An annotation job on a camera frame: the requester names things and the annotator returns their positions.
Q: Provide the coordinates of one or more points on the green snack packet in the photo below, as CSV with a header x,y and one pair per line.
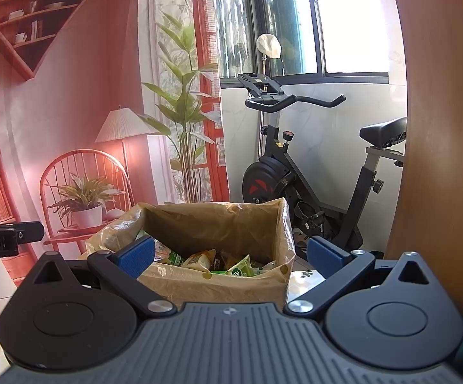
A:
x,y
240,268
171,256

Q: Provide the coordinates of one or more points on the white cloth on pole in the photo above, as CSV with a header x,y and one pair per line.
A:
x,y
268,46

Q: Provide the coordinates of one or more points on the window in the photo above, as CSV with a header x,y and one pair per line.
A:
x,y
335,20

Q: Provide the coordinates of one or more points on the dark snack packet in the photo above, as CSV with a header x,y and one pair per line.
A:
x,y
224,262

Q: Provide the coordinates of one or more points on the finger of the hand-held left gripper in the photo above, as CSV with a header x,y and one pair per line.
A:
x,y
30,232

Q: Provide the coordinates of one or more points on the wooden panel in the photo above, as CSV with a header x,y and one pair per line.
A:
x,y
439,128

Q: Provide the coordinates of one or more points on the beige plastic-wrapped package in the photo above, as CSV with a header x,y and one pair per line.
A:
x,y
111,228

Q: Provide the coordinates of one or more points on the wall poster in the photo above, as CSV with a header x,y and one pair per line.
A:
x,y
75,88

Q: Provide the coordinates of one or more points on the beige snack packet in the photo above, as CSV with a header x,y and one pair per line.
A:
x,y
200,259

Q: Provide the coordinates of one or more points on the black exercise bike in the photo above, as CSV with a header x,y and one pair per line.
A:
x,y
279,176

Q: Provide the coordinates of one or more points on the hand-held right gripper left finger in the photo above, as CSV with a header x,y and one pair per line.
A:
x,y
137,254

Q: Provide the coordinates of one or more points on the brown cardboard box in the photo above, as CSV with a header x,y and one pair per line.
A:
x,y
215,290

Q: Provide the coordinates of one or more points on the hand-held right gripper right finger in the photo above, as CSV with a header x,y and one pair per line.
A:
x,y
325,256

